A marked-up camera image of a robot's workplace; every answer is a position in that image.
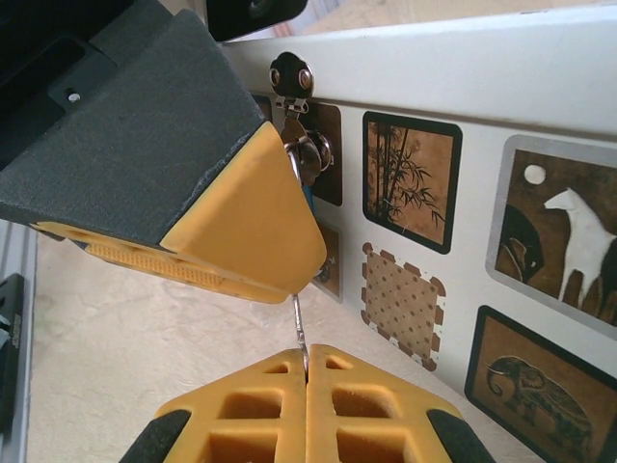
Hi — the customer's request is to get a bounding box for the grey aluminium table rail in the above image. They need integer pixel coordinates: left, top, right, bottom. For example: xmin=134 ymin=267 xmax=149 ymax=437
xmin=0 ymin=219 xmax=40 ymax=463

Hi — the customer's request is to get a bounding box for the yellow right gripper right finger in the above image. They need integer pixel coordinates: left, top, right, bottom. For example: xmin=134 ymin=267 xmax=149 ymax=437
xmin=308 ymin=343 xmax=497 ymax=463

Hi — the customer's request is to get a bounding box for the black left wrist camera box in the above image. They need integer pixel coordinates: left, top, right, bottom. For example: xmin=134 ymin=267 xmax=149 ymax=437
xmin=204 ymin=0 xmax=310 ymax=42

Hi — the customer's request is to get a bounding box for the silver hasp latch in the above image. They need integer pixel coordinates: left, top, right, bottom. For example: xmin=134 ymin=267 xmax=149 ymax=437
xmin=268 ymin=50 xmax=336 ymax=187

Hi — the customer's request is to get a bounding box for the white tin box with pictures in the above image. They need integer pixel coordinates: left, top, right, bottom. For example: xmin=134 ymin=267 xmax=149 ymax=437
xmin=224 ymin=4 xmax=617 ymax=463

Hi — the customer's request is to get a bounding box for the black clamp block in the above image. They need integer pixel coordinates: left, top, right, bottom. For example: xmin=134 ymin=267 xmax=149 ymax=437
xmin=0 ymin=272 xmax=27 ymax=435

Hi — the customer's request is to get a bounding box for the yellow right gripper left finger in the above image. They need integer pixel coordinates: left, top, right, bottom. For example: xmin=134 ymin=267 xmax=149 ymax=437
xmin=125 ymin=347 xmax=309 ymax=463

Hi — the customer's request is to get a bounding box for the silver key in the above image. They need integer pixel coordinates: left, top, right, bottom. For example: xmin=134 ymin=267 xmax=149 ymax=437
xmin=290 ymin=293 xmax=311 ymax=383

